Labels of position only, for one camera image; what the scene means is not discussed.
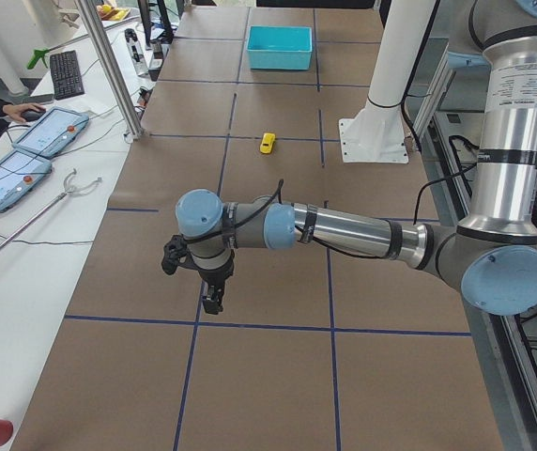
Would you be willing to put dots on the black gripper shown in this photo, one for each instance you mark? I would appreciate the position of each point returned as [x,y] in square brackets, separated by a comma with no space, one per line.
[213,274]

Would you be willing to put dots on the yellow beetle toy car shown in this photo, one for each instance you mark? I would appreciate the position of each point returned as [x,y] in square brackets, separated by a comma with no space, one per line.
[267,142]

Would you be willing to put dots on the aluminium frame post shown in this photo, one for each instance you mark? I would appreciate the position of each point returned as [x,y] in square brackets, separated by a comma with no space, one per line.
[105,53]

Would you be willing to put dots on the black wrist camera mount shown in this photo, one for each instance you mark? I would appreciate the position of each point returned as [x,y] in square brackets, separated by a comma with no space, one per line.
[175,254]

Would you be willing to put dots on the far teach pendant tablet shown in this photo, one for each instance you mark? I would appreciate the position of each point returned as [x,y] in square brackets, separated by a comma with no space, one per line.
[52,132]

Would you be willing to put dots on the teach pendant tablet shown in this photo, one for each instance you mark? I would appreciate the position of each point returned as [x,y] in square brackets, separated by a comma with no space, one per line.
[52,132]
[20,172]

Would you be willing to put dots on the operator hand on mouse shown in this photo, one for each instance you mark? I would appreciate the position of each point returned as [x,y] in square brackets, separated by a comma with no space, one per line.
[17,111]

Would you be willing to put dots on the green handled grabber tool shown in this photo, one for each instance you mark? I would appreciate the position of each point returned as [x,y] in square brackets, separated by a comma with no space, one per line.
[40,54]

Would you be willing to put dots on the turquoise plastic storage bin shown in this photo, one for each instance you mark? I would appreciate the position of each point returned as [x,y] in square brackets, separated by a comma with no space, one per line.
[280,47]

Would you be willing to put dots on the black computer keyboard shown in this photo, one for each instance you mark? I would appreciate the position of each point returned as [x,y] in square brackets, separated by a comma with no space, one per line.
[66,75]

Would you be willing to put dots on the metal reach grabber tool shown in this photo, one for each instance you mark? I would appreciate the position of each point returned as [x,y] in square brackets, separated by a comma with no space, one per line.
[69,190]

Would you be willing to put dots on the near teach pendant tablet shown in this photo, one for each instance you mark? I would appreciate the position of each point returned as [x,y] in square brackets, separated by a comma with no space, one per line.
[20,172]

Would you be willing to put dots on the white pedestal column base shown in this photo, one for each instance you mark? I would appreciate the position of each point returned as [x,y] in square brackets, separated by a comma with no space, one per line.
[376,134]

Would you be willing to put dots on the black computer mouse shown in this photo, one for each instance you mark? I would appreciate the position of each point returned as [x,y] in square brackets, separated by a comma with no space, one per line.
[30,115]

